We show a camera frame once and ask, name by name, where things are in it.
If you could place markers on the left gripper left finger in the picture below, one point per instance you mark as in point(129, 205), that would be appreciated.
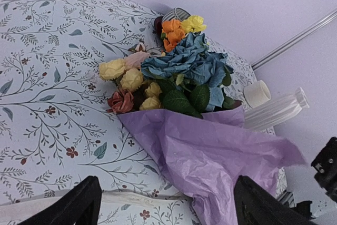
point(79, 206)

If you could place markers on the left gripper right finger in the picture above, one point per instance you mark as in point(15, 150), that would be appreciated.
point(254, 205)

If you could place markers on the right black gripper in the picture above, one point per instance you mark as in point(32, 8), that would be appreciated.
point(325, 166)

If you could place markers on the purple pink wrapping paper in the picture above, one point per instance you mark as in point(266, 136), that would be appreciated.
point(203, 158)

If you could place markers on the artificial flower bouquet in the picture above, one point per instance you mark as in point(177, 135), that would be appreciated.
point(187, 77)

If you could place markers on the white ribbed vase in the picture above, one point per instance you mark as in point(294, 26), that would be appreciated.
point(276, 111)

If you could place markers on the cream mug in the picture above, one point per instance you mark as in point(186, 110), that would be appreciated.
point(256, 94)

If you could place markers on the floral patterned tablecloth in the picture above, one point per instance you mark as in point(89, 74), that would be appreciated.
point(55, 127)

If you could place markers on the dark red saucer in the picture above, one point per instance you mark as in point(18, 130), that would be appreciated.
point(158, 25)

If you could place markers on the striped grey cup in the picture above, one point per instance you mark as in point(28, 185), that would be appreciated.
point(176, 13)

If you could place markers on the right aluminium frame post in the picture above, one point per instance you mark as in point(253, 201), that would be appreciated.
point(294, 40)

